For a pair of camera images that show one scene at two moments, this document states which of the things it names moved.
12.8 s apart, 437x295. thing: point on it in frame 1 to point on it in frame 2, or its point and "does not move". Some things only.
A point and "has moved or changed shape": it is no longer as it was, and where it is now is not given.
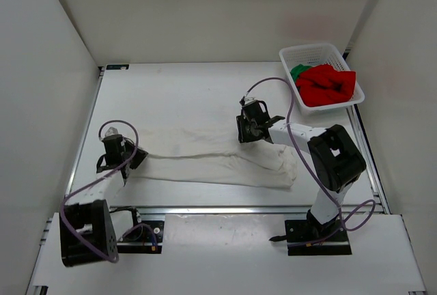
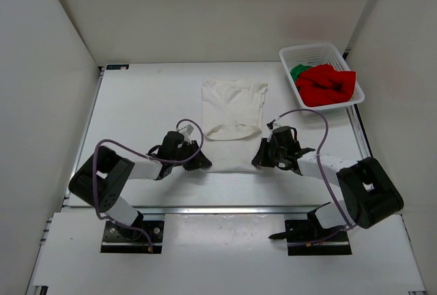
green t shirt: [295, 71] does not move
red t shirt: [322, 85] does not move
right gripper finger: [242, 128] to [265, 155]
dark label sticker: [117, 66] does not move
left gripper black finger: [138, 157] to [198, 161]
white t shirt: [212, 156] has moved or changed shape
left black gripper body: [129, 147] to [187, 149]
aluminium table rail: [209, 209] does not move
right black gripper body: [251, 127] to [280, 153]
